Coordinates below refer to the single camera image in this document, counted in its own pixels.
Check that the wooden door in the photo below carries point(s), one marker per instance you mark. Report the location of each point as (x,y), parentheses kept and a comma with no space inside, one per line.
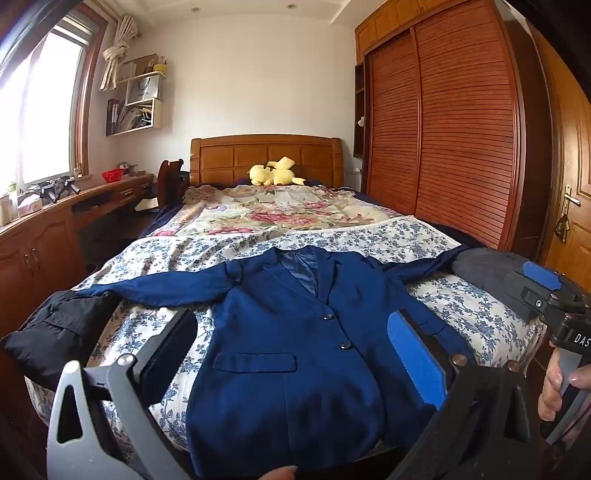
(572,152)

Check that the dark key tag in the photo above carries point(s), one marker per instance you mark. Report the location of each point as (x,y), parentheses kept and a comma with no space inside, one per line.
(561,228)

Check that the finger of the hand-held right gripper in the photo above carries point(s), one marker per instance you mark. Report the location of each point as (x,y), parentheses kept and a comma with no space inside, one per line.
(526,290)
(540,274)

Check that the yellow plush toy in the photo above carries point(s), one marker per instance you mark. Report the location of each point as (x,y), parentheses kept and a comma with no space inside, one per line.
(274,174)

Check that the wooden slatted wardrobe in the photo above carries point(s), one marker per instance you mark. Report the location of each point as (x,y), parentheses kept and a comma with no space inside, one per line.
(461,138)

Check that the beige tied curtain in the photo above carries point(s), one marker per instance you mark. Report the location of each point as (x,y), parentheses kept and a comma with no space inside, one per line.
(115,55)

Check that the blue suit jacket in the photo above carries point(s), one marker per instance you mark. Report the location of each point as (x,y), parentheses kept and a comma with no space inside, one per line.
(286,392)

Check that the red bowl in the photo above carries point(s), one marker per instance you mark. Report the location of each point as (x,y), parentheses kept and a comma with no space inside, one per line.
(113,175)

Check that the dark grey cloth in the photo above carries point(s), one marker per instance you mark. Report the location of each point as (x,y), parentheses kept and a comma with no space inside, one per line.
(485,272)

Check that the black jacket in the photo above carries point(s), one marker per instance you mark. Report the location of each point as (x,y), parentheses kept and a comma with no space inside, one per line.
(51,332)

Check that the wooden desk with cabinets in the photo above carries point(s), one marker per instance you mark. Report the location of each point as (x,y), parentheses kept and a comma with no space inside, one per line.
(41,249)

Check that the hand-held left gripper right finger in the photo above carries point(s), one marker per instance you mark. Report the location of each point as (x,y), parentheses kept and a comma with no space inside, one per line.
(415,355)

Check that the wooden bed headboard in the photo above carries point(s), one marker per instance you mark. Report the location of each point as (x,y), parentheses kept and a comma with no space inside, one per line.
(221,159)

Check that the pink floral quilt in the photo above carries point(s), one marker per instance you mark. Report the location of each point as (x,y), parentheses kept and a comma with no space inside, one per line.
(258,212)

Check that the person's right hand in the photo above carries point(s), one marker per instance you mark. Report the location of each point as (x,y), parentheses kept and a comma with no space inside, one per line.
(550,387)

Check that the brown cardboard box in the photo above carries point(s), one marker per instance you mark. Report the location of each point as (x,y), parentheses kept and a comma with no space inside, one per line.
(138,64)

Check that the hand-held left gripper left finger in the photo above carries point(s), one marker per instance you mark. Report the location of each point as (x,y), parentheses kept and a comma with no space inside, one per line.
(166,355)

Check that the wooden framed window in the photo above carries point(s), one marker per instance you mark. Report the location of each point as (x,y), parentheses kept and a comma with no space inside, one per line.
(46,106)

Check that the narrow wooden corner shelf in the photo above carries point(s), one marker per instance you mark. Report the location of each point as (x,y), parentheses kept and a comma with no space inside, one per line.
(359,92)

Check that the white tissue box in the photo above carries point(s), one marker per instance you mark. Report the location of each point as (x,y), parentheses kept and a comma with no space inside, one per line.
(30,206)

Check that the white wall shelf unit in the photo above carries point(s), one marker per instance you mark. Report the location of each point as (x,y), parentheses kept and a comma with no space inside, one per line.
(157,115)

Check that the white paper bag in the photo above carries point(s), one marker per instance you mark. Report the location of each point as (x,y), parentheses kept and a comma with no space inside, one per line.
(142,90)

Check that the black hand-held devices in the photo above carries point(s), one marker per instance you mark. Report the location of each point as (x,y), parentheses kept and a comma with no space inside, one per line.
(55,188)

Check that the person's left hand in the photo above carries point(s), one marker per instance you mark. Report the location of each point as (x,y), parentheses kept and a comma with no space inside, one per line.
(284,474)

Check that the dark upright folders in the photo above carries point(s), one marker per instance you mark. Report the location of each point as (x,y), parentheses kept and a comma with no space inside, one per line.
(113,117)

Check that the dark wooden chair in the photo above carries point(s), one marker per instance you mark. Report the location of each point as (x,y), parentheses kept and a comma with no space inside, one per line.
(168,180)

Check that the blue floral bedspread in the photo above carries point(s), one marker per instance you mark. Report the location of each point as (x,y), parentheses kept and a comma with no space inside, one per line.
(461,314)

